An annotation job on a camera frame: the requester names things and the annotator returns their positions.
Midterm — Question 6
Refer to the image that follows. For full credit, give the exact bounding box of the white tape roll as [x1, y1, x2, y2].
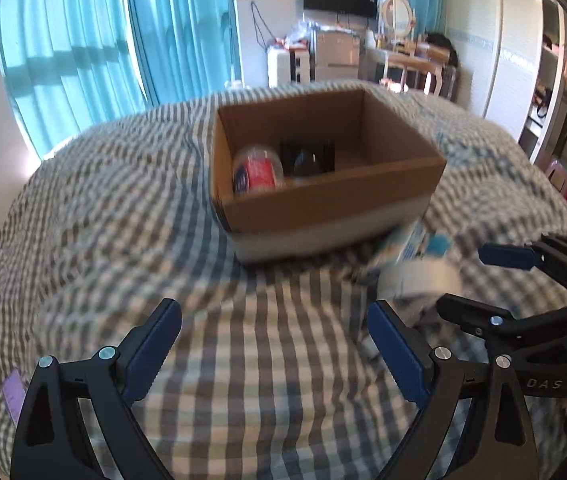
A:
[377, 258, 462, 301]

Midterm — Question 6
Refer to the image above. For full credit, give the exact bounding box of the clear dental floss jar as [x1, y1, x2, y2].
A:
[233, 145, 285, 195]

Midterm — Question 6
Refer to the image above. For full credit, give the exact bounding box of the blue white small carton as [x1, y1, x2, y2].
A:
[366, 220, 453, 273]

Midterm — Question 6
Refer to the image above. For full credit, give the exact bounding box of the checkered grey white bedspread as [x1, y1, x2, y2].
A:
[0, 81, 567, 479]

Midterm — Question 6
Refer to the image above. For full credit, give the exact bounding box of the brown cardboard box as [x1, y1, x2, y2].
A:
[210, 81, 446, 264]

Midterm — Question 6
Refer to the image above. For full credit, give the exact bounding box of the white dressing table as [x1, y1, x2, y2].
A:
[359, 42, 457, 101]

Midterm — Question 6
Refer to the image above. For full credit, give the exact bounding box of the white louvered wardrobe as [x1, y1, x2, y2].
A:
[445, 0, 564, 162]

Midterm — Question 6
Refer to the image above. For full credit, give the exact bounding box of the black object in box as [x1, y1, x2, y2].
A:
[280, 140, 335, 178]

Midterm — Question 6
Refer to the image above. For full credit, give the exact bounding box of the white oval vanity mirror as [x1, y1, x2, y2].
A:
[380, 0, 416, 41]

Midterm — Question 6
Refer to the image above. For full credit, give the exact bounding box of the silver mini fridge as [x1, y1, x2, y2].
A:
[311, 28, 361, 81]

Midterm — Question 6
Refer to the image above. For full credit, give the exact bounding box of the white suitcase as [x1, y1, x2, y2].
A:
[266, 46, 311, 88]

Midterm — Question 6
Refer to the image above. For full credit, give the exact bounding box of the blue window curtain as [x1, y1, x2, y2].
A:
[0, 0, 241, 157]

